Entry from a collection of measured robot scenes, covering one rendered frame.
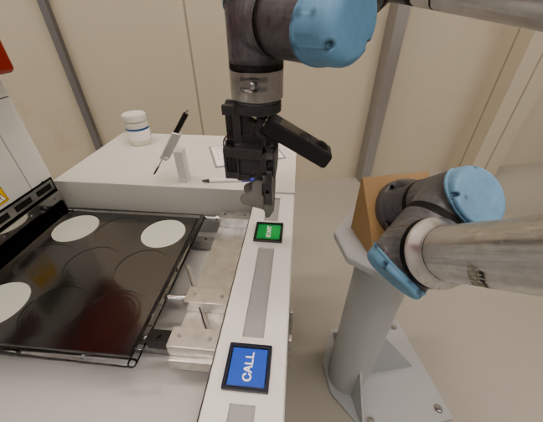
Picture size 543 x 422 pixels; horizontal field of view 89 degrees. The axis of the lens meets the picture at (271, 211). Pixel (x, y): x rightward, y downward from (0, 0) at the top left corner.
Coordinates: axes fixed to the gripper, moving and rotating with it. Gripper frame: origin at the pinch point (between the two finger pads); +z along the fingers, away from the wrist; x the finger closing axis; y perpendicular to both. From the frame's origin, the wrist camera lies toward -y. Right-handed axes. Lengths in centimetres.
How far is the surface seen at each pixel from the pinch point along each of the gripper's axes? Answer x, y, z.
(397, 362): -21, -53, 93
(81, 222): -6.7, 47.6, 11.5
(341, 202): -157, -45, 101
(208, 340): 20.4, 7.9, 10.6
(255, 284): 12.7, 1.4, 5.9
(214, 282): 6.9, 10.8, 13.5
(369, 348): -9, -33, 62
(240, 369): 26.6, 1.3, 5.1
